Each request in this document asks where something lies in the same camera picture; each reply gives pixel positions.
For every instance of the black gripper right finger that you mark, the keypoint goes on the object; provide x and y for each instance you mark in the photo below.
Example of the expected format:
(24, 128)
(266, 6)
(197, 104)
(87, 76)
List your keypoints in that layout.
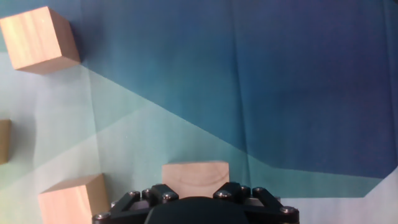
(231, 191)

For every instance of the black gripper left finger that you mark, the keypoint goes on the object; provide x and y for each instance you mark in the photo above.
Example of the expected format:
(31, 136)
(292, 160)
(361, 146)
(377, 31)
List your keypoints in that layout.
(155, 194)

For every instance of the blue green white cloth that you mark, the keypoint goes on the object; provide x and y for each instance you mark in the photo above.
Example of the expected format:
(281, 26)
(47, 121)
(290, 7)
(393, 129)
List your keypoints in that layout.
(202, 93)

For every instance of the wooden cube block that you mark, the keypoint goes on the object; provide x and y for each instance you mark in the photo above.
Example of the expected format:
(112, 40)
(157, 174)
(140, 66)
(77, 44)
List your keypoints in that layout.
(4, 141)
(194, 177)
(37, 40)
(71, 202)

